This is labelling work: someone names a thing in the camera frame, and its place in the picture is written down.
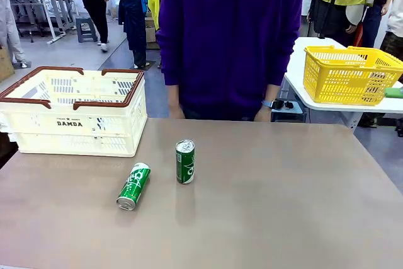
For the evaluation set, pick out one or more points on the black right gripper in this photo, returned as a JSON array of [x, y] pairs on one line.
[[400, 130]]

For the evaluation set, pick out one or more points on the green soda can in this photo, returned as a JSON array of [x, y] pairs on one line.
[[133, 187], [185, 165]]

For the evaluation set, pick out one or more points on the person's right forearm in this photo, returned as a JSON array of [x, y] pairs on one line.
[[173, 95]]

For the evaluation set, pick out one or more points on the person's left forearm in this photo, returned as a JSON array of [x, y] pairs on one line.
[[271, 92]]

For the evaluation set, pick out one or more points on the yellow plastic shopping basket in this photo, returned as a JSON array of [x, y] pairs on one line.
[[346, 89]]

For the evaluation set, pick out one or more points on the cream folding shopping basket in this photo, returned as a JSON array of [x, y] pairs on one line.
[[69, 136]]

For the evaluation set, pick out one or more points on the person's left hand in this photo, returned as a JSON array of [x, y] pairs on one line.
[[263, 115]]

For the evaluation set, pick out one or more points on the person's right hand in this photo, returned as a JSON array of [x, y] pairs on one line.
[[178, 113]]

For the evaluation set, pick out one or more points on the small green object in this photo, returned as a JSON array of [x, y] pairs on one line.
[[393, 92]]

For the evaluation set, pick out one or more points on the orange object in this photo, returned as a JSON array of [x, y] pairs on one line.
[[358, 36]]

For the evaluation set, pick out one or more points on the person in blue jeans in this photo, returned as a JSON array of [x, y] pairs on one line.
[[376, 26]]

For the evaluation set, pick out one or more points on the person in white shirt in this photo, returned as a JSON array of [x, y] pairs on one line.
[[396, 14]]

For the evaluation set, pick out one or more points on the white side table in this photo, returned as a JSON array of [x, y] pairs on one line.
[[299, 61]]

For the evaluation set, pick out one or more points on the blue wrist smartwatch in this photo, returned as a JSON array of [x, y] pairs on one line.
[[267, 103]]

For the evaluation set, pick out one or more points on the person in purple hoodie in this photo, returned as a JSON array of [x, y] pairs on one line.
[[226, 45]]

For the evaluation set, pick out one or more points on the cardboard box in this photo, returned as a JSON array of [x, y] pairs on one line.
[[150, 34]]

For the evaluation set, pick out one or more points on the mannequin with navy skirt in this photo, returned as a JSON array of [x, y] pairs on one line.
[[133, 20]]

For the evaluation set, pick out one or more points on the grey step stool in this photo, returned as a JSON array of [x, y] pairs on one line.
[[86, 28]]

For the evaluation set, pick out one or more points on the walking person in black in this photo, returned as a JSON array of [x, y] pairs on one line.
[[94, 4]]

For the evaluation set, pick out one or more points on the brown cardboard sheet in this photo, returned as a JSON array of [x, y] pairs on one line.
[[4, 64]]

